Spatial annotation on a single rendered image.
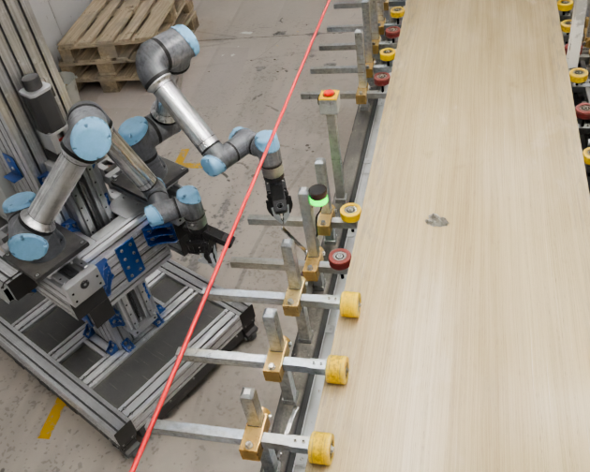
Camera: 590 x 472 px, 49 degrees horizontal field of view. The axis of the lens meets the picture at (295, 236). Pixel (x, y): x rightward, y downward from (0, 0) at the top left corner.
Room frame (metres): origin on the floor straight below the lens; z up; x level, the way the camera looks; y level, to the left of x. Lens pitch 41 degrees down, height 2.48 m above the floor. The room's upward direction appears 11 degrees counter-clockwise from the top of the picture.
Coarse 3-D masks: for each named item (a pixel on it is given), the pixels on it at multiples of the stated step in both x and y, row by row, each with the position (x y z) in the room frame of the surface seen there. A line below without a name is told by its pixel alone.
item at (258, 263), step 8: (232, 264) 1.77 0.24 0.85; (240, 264) 1.76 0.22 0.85; (248, 264) 1.74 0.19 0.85; (256, 264) 1.73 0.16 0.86; (264, 264) 1.72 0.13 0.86; (272, 264) 1.71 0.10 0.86; (280, 264) 1.71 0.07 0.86; (320, 264) 1.67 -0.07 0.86; (328, 264) 1.66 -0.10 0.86; (320, 272) 1.66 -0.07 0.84; (328, 272) 1.65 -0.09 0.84; (336, 272) 1.63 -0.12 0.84; (344, 272) 1.63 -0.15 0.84
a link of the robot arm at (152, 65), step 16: (144, 48) 2.00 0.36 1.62; (160, 48) 2.00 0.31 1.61; (144, 64) 1.96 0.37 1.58; (160, 64) 1.97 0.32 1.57; (144, 80) 1.94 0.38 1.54; (160, 80) 1.93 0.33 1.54; (160, 96) 1.91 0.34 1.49; (176, 96) 1.90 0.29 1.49; (176, 112) 1.87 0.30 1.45; (192, 112) 1.87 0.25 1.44; (192, 128) 1.83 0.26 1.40; (208, 128) 1.84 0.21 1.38; (208, 144) 1.79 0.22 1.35; (224, 144) 1.82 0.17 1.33; (208, 160) 1.75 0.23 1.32; (224, 160) 1.76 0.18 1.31
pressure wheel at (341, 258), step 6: (336, 252) 1.67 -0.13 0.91; (342, 252) 1.66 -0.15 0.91; (348, 252) 1.65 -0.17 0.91; (330, 258) 1.64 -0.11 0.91; (336, 258) 1.63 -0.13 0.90; (342, 258) 1.63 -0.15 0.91; (348, 258) 1.62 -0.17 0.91; (330, 264) 1.63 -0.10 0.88; (336, 264) 1.61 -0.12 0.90; (342, 264) 1.61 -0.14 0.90; (348, 264) 1.61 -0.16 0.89; (342, 276) 1.64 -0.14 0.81
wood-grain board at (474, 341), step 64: (448, 0) 3.54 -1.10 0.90; (512, 0) 3.39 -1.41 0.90; (448, 64) 2.83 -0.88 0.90; (512, 64) 2.72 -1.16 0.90; (384, 128) 2.38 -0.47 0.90; (448, 128) 2.29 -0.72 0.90; (512, 128) 2.20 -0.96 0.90; (576, 128) 2.12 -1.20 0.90; (384, 192) 1.95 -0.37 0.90; (448, 192) 1.88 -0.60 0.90; (512, 192) 1.81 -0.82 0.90; (576, 192) 1.75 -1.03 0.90; (384, 256) 1.61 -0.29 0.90; (448, 256) 1.55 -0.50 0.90; (512, 256) 1.50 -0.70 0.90; (576, 256) 1.44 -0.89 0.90; (384, 320) 1.33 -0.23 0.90; (448, 320) 1.28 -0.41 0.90; (512, 320) 1.23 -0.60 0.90; (576, 320) 1.19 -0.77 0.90; (384, 384) 1.10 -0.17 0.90; (448, 384) 1.06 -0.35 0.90; (512, 384) 1.02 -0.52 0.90; (576, 384) 0.98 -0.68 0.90; (384, 448) 0.90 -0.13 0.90; (448, 448) 0.87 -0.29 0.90; (512, 448) 0.84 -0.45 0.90; (576, 448) 0.80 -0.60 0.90
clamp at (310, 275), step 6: (324, 252) 1.73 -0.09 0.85; (306, 258) 1.70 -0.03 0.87; (312, 258) 1.69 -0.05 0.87; (318, 258) 1.69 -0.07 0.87; (306, 264) 1.67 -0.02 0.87; (312, 264) 1.66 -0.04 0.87; (318, 264) 1.67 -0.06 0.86; (306, 270) 1.64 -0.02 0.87; (312, 270) 1.64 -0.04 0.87; (318, 270) 1.66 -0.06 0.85; (306, 276) 1.64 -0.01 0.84; (312, 276) 1.63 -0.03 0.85; (318, 276) 1.64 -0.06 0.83
